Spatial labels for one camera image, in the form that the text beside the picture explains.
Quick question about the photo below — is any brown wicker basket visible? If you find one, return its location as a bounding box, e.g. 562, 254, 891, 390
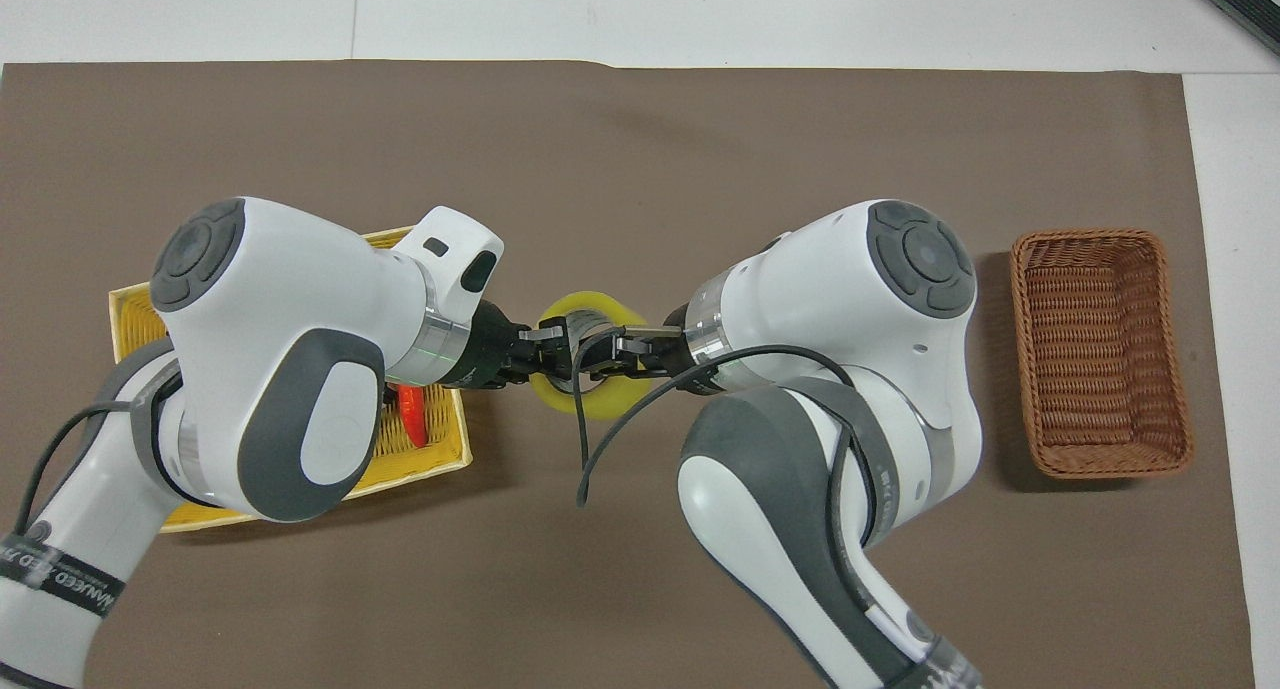
1009, 229, 1196, 481

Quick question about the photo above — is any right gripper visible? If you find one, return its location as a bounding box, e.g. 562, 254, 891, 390
582, 305, 719, 397

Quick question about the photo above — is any yellow tape roll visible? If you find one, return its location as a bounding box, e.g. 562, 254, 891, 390
530, 290, 653, 421

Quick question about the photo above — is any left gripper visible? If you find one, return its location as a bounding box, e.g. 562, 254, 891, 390
455, 300, 572, 391

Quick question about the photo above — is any red chili pepper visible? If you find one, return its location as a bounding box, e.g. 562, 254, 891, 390
397, 383, 430, 449

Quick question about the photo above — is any black stand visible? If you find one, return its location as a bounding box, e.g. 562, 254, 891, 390
1194, 0, 1280, 56

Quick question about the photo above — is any black cable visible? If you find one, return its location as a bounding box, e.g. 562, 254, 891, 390
575, 343, 881, 555
14, 364, 187, 542
560, 315, 591, 472

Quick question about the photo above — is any yellow woven basket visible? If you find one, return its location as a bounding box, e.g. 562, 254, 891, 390
108, 225, 474, 534

